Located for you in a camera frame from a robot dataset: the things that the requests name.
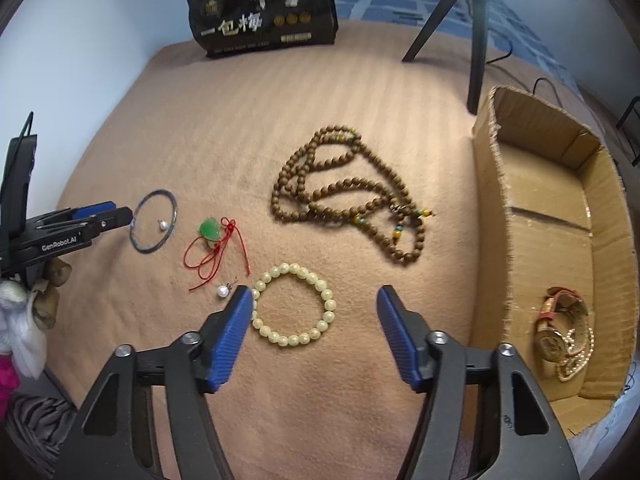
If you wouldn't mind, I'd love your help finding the pale yellow bead bracelet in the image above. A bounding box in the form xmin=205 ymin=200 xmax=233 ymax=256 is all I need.
xmin=248 ymin=262 xmax=337 ymax=347

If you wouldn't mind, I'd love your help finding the cardboard box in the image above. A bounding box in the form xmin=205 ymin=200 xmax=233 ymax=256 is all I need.
xmin=471 ymin=85 xmax=632 ymax=433

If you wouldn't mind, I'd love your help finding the green pendant red cord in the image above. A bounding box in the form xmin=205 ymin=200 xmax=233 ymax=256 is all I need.
xmin=182 ymin=216 xmax=251 ymax=292

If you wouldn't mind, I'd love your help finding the small pearl bead bracelet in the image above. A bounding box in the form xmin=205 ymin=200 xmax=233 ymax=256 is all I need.
xmin=555 ymin=327 xmax=597 ymax=382

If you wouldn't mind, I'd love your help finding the gold wristwatch red strap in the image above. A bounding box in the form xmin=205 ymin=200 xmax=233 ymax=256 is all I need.
xmin=532 ymin=286 xmax=593 ymax=362

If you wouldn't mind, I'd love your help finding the blue bangle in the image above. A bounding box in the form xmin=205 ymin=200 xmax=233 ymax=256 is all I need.
xmin=129 ymin=189 xmax=179 ymax=252

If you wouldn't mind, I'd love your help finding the brown wooden bead necklace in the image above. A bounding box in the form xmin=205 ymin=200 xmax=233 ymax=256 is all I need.
xmin=270 ymin=125 xmax=437 ymax=264

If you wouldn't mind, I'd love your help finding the black tripod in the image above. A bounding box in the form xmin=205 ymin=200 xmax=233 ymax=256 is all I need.
xmin=401 ymin=0 xmax=493 ymax=115

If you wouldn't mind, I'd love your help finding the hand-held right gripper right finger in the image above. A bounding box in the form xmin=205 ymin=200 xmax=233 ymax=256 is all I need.
xmin=376 ymin=285 xmax=596 ymax=480

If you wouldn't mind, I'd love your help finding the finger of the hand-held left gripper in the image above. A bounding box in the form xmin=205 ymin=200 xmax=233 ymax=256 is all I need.
xmin=75 ymin=207 xmax=133 ymax=237
xmin=37 ymin=201 xmax=117 ymax=225

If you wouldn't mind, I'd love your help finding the black printed snack bag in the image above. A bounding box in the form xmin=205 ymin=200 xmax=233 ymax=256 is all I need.
xmin=185 ymin=0 xmax=340 ymax=59

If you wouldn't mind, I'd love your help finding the person's left hand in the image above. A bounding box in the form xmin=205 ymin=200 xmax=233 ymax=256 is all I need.
xmin=27 ymin=259 xmax=71 ymax=332

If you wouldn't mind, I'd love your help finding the pink cloth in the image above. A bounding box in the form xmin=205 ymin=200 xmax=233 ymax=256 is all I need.
xmin=0 ymin=354 xmax=22 ymax=413

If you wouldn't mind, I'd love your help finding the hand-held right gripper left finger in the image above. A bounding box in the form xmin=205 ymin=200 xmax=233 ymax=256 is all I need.
xmin=52 ymin=285 xmax=258 ymax=480

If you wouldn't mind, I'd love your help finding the zebra striped cloth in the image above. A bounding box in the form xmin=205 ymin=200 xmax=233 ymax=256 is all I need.
xmin=4 ymin=394 xmax=77 ymax=462

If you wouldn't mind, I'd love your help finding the black power cable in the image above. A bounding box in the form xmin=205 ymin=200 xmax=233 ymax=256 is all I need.
xmin=486 ymin=35 xmax=558 ymax=97

